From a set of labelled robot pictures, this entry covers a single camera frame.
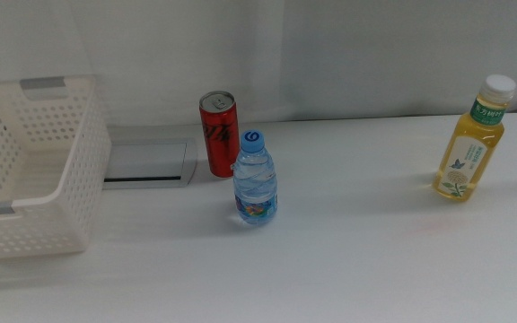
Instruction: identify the red cola can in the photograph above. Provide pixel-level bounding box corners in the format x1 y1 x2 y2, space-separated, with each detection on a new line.
198 90 241 179

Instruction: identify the white perforated plastic basket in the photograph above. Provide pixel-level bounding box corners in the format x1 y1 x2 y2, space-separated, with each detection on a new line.
0 74 112 261

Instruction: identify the yellow tea bottle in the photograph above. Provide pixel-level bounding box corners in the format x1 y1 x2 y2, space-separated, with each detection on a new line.
432 74 517 202

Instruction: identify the white backdrop curtain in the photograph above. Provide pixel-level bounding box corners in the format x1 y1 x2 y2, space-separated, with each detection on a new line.
0 0 517 127

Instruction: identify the silver table cable hatch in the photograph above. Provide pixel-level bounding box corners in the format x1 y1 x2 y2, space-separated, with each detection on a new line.
101 137 198 190

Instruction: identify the small blue-capped water bottle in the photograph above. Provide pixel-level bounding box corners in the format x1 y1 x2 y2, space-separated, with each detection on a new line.
232 129 279 226

